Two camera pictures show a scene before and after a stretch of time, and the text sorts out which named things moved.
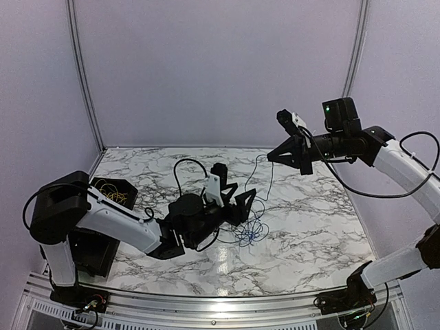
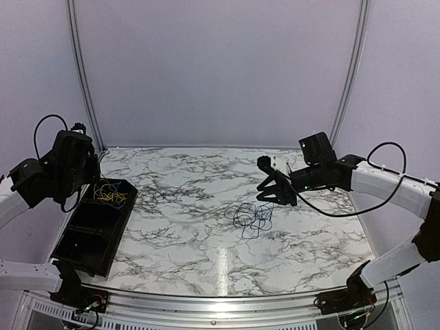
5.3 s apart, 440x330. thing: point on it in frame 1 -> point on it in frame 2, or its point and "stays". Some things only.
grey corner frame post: (358, 49) stays
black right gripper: (298, 146) -> (283, 192)
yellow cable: (111, 190) stays
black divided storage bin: (95, 252) stays
